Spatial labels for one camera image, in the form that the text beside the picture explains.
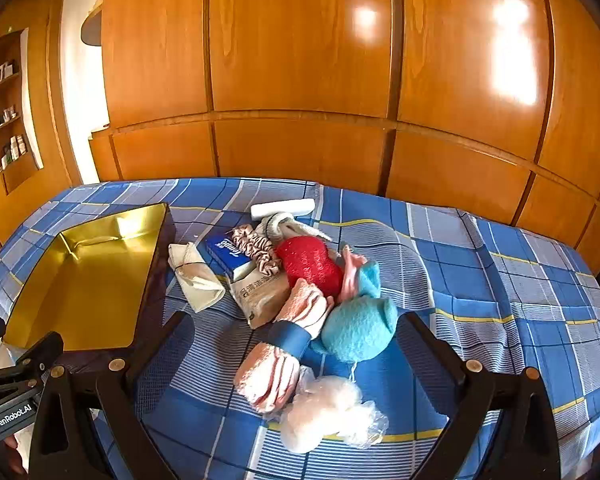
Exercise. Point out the blue plaid bed sheet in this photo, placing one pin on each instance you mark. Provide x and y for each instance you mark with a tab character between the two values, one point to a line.
480	280

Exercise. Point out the blue tissue pack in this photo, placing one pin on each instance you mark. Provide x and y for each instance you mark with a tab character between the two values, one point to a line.
225	255

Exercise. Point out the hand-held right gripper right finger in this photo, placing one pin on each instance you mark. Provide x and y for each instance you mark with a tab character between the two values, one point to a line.
440	345

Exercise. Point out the light blue fluffy sock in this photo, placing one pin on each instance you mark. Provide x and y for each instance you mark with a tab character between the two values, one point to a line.
360	330

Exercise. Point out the clear bag of cotton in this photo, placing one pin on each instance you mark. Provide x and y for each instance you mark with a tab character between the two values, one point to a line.
320	415

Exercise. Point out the cream gauze cloth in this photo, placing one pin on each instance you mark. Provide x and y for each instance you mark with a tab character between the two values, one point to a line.
195	285

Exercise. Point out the beige satin scrunchie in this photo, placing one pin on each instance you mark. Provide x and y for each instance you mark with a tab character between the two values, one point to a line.
252	247

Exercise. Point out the wooden wall shelf niche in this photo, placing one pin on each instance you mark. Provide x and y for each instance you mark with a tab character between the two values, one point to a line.
27	110

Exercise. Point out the gold-lined maroon box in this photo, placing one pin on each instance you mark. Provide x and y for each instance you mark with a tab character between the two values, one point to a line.
90	280

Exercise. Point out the white wet wipe packet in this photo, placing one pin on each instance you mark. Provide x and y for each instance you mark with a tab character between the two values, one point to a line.
260	302

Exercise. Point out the red fluffy sponge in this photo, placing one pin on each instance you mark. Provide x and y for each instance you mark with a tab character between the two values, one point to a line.
310	265

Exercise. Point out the dark hanging object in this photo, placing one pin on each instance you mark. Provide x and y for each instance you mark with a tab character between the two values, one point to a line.
92	27

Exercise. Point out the pink towel with blue band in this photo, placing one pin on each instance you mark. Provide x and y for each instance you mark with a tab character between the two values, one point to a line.
265	375

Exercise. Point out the white sponge block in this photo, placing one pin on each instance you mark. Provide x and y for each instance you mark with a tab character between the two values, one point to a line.
280	208

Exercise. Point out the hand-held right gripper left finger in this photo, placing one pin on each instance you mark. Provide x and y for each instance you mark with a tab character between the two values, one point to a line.
150	345

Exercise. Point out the wooden wardrobe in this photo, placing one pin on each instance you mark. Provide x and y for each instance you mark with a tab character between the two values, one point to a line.
300	60

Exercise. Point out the knotted white socks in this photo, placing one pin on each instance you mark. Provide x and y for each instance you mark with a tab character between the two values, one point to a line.
280	227

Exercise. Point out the group of small shelf bottles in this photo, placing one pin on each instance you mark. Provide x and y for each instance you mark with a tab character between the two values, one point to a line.
15	147

